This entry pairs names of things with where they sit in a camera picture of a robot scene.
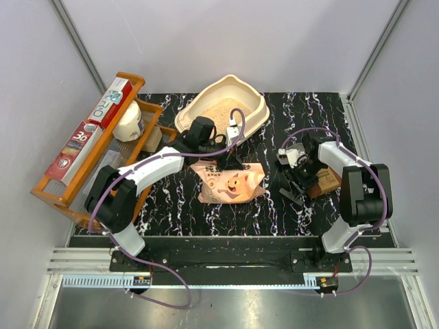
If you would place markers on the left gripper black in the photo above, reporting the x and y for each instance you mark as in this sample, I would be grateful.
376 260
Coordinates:
230 160

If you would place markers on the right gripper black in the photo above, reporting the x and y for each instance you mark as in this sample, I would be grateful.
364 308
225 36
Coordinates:
291 175

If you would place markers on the grey bag clip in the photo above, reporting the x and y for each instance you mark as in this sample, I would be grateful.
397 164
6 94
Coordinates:
293 196

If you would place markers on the pink cat litter bag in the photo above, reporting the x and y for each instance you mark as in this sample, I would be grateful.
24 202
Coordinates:
229 186

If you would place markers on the grey metal scoop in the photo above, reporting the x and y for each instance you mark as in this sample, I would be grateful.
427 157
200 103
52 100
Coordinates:
297 148

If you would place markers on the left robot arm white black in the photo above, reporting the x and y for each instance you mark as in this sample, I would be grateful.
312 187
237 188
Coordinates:
113 196

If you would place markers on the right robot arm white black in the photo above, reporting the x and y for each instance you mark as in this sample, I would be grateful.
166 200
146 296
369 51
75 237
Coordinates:
365 190

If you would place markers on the cream plastic litter box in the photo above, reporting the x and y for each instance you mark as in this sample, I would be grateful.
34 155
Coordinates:
218 99

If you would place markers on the clear plastic box in rack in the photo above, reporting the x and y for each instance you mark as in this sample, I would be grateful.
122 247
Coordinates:
111 158

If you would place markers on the red white RiO toothpaste box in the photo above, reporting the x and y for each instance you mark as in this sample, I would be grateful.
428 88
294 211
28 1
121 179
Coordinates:
110 102

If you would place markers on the red 3D toothpaste box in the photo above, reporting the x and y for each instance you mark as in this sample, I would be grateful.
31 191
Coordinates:
74 153

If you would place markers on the tan sponge block in rack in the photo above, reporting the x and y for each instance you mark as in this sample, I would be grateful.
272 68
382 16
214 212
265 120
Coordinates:
153 141

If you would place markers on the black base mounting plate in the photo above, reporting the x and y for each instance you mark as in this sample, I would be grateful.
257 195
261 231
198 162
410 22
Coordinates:
290 253

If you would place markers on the white plastic bottle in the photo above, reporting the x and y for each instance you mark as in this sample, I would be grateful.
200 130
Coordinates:
131 125

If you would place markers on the orange wooden shelf rack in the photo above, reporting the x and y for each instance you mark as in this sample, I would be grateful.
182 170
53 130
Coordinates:
69 200

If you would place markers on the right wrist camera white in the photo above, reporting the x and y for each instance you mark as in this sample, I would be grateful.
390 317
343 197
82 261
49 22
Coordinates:
291 160

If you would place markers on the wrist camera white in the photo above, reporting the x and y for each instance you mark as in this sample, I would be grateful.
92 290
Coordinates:
233 132
291 160

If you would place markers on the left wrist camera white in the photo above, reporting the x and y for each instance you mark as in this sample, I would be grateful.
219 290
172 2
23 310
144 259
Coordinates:
233 132

